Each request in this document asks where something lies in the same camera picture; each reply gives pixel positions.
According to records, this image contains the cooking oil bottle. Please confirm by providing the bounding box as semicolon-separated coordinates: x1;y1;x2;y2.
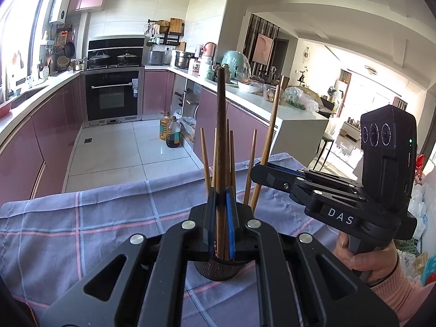
159;111;171;141

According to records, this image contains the bamboo chopstick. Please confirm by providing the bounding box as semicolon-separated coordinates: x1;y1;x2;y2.
243;128;257;205
216;66;227;259
211;128;217;188
250;85;280;212
225;119;231;187
229;130;237;194
200;128;211;196

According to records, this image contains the pink bowl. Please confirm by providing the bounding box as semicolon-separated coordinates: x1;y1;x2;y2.
0;101;11;119

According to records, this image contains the black wall rack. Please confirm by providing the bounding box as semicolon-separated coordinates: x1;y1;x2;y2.
144;18;185;47

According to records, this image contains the white water heater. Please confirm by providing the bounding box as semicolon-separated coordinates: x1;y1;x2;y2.
50;0;70;25

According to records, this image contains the person right hand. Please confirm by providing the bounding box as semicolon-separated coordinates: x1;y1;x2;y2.
334;232;398;284

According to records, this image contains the black built-in oven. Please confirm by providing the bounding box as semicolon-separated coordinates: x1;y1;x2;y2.
84;67;144;127

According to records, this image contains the black mesh utensil cup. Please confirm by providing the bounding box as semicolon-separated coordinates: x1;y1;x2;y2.
194;256;248;281

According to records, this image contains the black camera box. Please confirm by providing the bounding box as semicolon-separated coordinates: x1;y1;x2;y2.
361;105;417;214

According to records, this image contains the steel stock pot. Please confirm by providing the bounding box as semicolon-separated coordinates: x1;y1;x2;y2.
174;50;194;69

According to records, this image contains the teal round appliance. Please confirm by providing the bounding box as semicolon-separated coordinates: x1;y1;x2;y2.
222;50;251;81

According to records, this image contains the purple plaid tablecloth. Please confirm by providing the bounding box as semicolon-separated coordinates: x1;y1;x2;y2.
1;169;338;326

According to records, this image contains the black range hood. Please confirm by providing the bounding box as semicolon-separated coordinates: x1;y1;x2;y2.
86;36;145;69

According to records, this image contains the dark oil bottle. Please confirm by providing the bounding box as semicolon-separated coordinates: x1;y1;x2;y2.
165;116;181;149

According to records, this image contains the pink sleeve forearm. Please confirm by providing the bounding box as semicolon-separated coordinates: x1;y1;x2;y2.
371;266;435;326

